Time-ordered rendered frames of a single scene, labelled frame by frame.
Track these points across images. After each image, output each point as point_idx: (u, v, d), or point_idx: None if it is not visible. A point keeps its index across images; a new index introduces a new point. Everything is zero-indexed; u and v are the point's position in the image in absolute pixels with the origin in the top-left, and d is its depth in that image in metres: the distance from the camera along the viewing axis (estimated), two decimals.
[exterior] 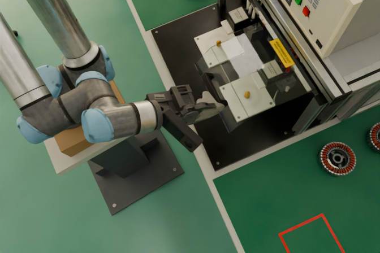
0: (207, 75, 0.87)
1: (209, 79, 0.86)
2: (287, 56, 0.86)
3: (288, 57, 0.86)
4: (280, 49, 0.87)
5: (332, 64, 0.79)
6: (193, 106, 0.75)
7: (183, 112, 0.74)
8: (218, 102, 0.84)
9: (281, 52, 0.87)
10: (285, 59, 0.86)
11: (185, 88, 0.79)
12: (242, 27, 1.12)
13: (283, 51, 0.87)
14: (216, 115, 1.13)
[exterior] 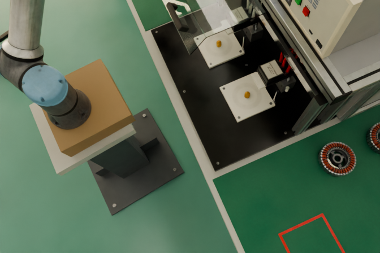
0: (170, 4, 0.97)
1: (172, 7, 0.96)
2: None
3: None
4: None
5: (332, 64, 0.79)
6: None
7: None
8: (179, 25, 0.94)
9: None
10: None
11: None
12: (242, 27, 1.12)
13: None
14: (216, 115, 1.13)
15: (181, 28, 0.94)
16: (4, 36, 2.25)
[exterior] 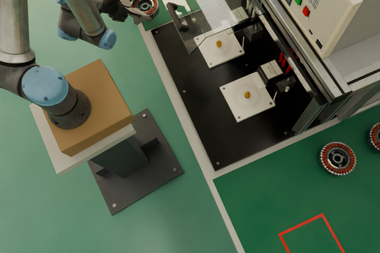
0: (170, 4, 0.97)
1: (172, 7, 0.96)
2: None
3: None
4: None
5: (332, 64, 0.79)
6: None
7: None
8: (179, 25, 0.94)
9: None
10: None
11: None
12: (242, 27, 1.12)
13: None
14: (216, 115, 1.13)
15: (181, 28, 0.94)
16: None
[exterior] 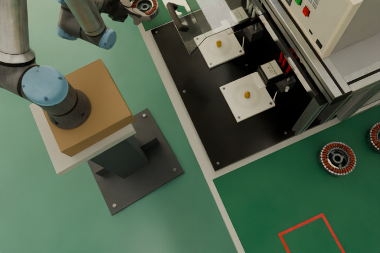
0: (170, 4, 0.97)
1: (172, 7, 0.96)
2: None
3: None
4: None
5: (332, 64, 0.79)
6: None
7: None
8: (179, 25, 0.94)
9: None
10: None
11: None
12: (242, 27, 1.12)
13: None
14: (216, 115, 1.13)
15: (181, 28, 0.94)
16: None
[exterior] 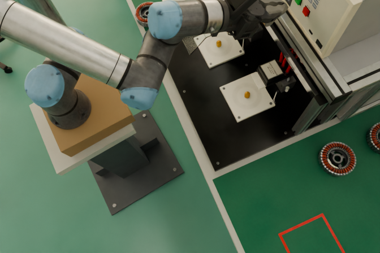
0: None
1: None
2: None
3: None
4: None
5: (332, 64, 0.79)
6: None
7: None
8: None
9: None
10: None
11: None
12: None
13: None
14: (216, 115, 1.13)
15: None
16: None
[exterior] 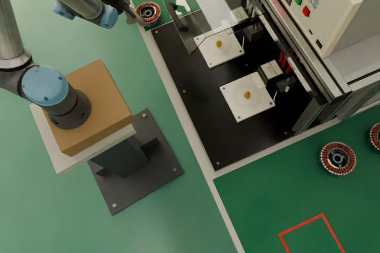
0: (170, 4, 0.97)
1: (172, 7, 0.96)
2: None
3: None
4: None
5: (332, 64, 0.79)
6: None
7: None
8: (179, 25, 0.94)
9: None
10: None
11: None
12: (242, 27, 1.12)
13: None
14: (216, 115, 1.13)
15: (181, 28, 0.94)
16: None
